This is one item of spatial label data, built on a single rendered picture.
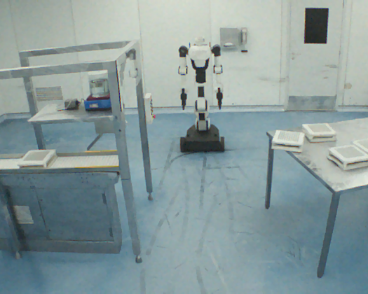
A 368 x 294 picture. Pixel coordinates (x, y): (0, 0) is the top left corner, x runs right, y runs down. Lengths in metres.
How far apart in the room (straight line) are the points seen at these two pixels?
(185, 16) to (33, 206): 4.08
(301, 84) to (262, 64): 0.78
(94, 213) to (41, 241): 0.63
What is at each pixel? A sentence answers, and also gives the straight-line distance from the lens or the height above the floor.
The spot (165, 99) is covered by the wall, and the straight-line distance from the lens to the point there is 6.29.
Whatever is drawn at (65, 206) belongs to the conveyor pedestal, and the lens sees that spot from 2.94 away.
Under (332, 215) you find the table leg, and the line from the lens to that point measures 2.54.
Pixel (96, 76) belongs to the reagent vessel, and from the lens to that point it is 2.47.
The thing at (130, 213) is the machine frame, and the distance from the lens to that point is 2.69.
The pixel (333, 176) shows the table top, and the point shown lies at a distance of 2.58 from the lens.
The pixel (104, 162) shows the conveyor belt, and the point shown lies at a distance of 2.75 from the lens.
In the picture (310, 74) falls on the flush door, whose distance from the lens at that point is 6.32.
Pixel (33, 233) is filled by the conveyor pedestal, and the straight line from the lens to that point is 3.25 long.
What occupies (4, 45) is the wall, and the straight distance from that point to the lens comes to 7.14.
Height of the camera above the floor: 2.02
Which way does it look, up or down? 24 degrees down
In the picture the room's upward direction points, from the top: 3 degrees counter-clockwise
